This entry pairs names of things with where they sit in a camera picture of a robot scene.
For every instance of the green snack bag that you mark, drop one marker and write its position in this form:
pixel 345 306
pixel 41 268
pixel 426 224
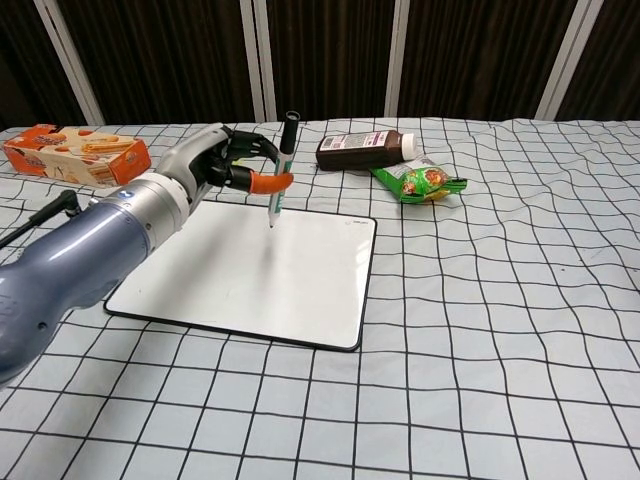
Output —
pixel 420 182

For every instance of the green marker pen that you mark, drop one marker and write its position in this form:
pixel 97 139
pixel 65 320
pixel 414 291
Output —
pixel 286 150

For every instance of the dark slatted folding screen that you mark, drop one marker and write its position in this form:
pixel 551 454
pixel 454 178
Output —
pixel 165 55

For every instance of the brown medicine bottle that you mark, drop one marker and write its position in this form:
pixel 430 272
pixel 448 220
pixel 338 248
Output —
pixel 360 150

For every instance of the white whiteboard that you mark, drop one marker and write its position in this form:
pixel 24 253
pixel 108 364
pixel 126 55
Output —
pixel 260 280

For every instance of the white screen frame post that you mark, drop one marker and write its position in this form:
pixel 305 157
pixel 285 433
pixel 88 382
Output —
pixel 567 55
pixel 259 60
pixel 70 60
pixel 402 55

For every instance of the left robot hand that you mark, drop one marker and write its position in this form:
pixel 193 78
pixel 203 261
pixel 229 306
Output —
pixel 190 160

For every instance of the orange biscuit box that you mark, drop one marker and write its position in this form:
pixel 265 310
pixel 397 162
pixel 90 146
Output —
pixel 75 155

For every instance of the checkered tablecloth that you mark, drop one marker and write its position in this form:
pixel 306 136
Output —
pixel 475 325

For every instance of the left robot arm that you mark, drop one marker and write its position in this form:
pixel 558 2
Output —
pixel 75 265

